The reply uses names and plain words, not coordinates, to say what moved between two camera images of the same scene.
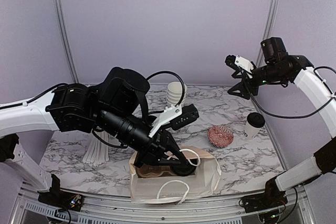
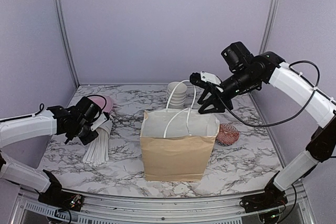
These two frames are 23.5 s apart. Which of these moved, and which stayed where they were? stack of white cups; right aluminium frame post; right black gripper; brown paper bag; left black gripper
Moved: left black gripper; brown paper bag; right black gripper
Stayed: stack of white cups; right aluminium frame post
